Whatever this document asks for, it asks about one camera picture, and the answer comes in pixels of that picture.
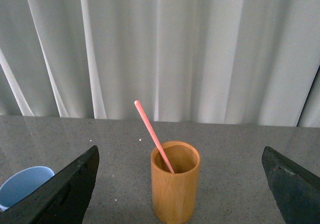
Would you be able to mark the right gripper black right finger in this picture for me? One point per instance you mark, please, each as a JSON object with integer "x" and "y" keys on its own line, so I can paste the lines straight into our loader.
{"x": 295, "y": 189}

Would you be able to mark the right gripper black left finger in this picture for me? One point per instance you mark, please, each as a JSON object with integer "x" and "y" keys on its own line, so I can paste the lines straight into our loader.
{"x": 63, "y": 199}

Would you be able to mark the pink chopstick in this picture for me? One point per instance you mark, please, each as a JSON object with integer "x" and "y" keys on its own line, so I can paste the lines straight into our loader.
{"x": 152, "y": 134}

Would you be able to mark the light blue plastic cup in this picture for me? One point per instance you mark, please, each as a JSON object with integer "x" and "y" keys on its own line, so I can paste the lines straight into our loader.
{"x": 22, "y": 184}

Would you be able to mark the bamboo chopstick holder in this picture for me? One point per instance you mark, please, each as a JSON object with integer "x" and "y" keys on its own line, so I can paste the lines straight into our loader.
{"x": 174, "y": 194}

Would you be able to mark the white pleated curtain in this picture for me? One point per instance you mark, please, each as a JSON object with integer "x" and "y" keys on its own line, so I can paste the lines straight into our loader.
{"x": 208, "y": 61}

